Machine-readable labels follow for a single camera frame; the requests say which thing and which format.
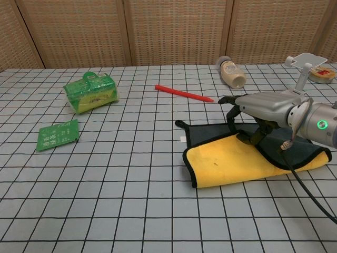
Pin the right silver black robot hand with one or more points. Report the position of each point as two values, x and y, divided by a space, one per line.
263 105

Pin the dark grey yellow cloth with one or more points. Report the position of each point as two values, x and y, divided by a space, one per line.
223 163

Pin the beige sauce squeeze bottle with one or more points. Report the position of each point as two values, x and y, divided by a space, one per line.
233 73

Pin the white phone stand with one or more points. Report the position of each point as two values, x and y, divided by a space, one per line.
308 61

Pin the round tin with red label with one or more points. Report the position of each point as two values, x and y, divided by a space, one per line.
322 75

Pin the red pen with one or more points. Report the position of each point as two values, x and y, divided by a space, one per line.
184 93

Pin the green sponge pack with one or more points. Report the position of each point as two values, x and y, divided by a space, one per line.
90 93

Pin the checkered white tablecloth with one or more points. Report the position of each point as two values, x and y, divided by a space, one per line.
105 197

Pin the flat green sachet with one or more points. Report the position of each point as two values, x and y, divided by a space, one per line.
58 135

